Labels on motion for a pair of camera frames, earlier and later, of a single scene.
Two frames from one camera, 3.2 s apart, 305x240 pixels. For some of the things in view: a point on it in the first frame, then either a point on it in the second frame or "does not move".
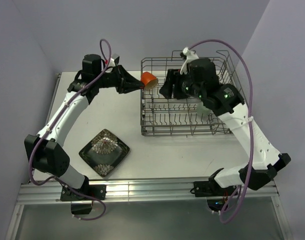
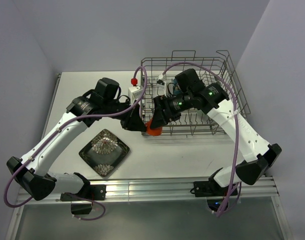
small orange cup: [149, 81] → [153, 132]
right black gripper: [173, 77] → [162, 102]
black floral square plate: [104, 152] does not move
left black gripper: [125, 82] → [132, 121]
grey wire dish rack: [161, 117] does not move
